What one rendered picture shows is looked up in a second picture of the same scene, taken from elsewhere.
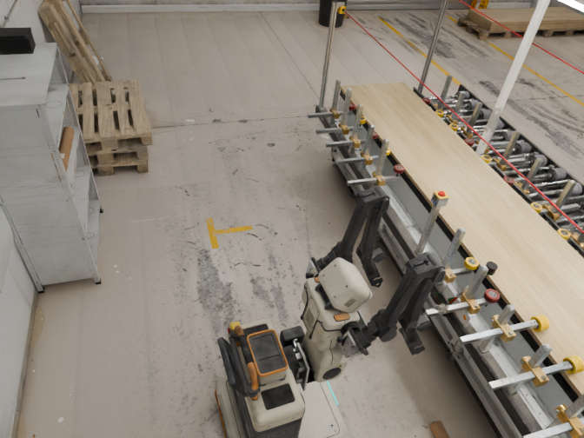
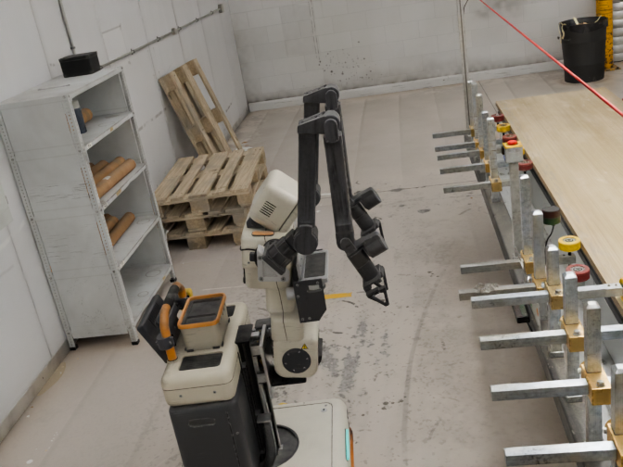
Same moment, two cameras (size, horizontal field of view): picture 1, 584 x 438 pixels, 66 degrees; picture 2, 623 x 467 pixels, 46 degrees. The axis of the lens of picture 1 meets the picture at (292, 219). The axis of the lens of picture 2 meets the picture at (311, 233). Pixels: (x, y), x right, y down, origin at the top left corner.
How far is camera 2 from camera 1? 1.84 m
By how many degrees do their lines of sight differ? 32
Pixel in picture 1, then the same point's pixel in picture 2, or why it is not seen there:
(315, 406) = (311, 452)
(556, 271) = not seen: outside the picture
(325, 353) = (274, 315)
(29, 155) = (56, 157)
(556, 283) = not seen: outside the picture
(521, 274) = not seen: outside the picture
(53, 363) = (50, 411)
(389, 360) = (489, 448)
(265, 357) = (197, 315)
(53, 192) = (80, 204)
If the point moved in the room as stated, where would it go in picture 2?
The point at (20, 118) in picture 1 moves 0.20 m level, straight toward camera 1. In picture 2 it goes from (47, 113) to (42, 120)
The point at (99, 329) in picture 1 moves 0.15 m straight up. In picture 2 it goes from (113, 385) to (106, 362)
